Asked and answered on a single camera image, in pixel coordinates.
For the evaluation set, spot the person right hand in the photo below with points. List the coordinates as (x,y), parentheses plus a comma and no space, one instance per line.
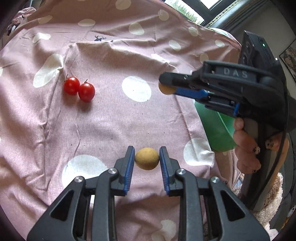
(246,149)

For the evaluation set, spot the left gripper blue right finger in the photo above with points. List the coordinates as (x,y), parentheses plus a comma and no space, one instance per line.
(169,167)

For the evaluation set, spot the tan longan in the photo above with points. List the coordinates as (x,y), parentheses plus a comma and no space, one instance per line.
(167,90)
(147,158)

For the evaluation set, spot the green plastic bowl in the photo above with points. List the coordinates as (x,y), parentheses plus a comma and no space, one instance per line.
(218,128)

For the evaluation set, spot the pink polka dot cloth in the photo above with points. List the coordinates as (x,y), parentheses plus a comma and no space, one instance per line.
(49,137)

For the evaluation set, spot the far left cherry tomato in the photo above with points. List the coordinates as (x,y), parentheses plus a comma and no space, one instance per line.
(71,85)

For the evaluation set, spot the cherry tomato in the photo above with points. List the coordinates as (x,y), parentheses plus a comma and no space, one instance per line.
(71,85)
(86,91)

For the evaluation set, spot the framed landscape painting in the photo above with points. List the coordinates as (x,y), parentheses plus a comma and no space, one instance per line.
(288,58)

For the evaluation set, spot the black window frame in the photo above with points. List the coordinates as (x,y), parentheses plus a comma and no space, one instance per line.
(208,13)

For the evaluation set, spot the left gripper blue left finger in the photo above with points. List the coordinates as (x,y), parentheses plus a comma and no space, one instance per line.
(124,167)

